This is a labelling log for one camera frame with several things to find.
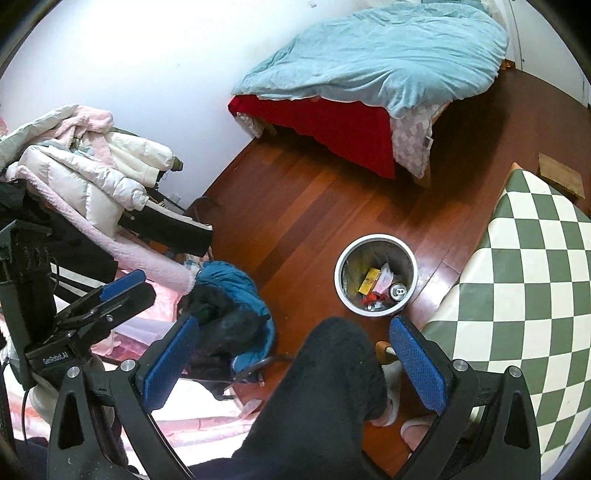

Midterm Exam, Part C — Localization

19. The white puffer jacket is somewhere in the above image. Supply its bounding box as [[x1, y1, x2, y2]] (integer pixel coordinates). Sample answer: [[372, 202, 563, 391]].
[[1, 104, 182, 238]]

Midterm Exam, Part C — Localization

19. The flat cardboard piece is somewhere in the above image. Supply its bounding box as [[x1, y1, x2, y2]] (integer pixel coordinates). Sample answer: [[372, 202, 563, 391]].
[[538, 153, 585, 200]]

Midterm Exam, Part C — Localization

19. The patterned grey mattress cover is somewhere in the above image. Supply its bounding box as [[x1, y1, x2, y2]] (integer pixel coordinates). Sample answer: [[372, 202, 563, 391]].
[[389, 102, 447, 180]]

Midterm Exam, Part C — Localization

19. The blue jacket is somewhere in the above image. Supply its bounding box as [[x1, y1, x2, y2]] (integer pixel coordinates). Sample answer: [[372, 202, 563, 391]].
[[195, 261, 276, 373]]

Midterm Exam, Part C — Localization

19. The red bed sheet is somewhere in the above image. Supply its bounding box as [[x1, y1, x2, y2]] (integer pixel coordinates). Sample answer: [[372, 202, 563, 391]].
[[228, 95, 396, 179]]

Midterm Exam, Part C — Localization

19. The red cola can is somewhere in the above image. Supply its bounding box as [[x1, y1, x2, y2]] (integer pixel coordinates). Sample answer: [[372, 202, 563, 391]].
[[389, 283, 408, 302]]

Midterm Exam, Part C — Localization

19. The pink fleece blanket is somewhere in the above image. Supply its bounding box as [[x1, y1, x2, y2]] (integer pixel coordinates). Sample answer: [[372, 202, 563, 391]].
[[4, 105, 198, 296]]

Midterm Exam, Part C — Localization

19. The light blue duvet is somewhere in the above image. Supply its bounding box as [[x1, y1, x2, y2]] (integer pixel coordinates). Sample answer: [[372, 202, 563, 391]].
[[232, 1, 509, 118]]

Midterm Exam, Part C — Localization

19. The white round trash bin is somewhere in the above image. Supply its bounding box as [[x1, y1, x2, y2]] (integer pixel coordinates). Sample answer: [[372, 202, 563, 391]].
[[334, 234, 419, 318]]

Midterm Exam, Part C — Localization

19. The black white shoe box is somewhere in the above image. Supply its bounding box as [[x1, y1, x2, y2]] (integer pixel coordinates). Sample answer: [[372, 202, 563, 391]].
[[119, 200, 213, 256]]

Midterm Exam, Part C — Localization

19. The yellow box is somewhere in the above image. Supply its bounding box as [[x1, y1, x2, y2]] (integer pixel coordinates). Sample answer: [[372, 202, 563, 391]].
[[358, 268, 381, 296]]

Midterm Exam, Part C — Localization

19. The green white checkered tablecloth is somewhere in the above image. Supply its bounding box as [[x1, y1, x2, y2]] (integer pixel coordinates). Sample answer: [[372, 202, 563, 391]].
[[423, 168, 590, 479]]

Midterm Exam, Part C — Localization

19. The white slipper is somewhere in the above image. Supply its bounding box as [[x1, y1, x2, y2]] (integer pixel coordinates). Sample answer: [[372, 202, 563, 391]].
[[370, 360, 403, 427]]

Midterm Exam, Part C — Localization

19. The pink white tissue pack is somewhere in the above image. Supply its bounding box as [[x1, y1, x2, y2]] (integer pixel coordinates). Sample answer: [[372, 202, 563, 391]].
[[373, 263, 394, 295]]

